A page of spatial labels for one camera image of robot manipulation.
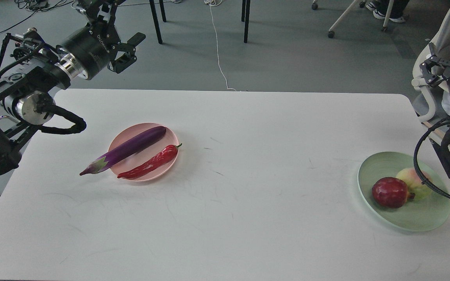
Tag purple eggplant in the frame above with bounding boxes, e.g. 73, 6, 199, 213
79, 126, 167, 176

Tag white rolling chair base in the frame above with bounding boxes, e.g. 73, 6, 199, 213
312, 0, 389, 38

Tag black table leg rear left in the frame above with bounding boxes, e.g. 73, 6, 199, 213
159, 0, 167, 22

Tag black cables on floor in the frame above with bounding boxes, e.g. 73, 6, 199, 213
0, 0, 77, 43

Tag pink plastic plate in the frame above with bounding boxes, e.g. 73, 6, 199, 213
106, 123, 182, 183

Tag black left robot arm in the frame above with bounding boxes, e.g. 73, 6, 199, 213
0, 0, 145, 176

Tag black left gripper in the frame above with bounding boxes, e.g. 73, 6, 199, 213
56, 0, 146, 80

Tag black table leg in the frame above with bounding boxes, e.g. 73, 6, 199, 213
241, 0, 246, 22
159, 0, 167, 22
149, 0, 163, 45
243, 0, 251, 43

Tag light green plastic plate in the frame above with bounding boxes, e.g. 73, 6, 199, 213
357, 152, 450, 232

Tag white cable on floor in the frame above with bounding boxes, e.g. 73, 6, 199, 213
204, 0, 237, 92

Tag person's sneakers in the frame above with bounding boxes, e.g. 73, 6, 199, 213
366, 0, 409, 23

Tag black table leg rear right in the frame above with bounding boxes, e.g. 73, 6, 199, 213
241, 0, 246, 22

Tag dark red pomegranate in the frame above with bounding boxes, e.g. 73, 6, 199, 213
371, 177, 416, 209

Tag green pink peach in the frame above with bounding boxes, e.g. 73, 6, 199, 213
395, 168, 433, 201

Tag red chili pepper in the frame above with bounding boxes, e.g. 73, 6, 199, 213
117, 143, 182, 180

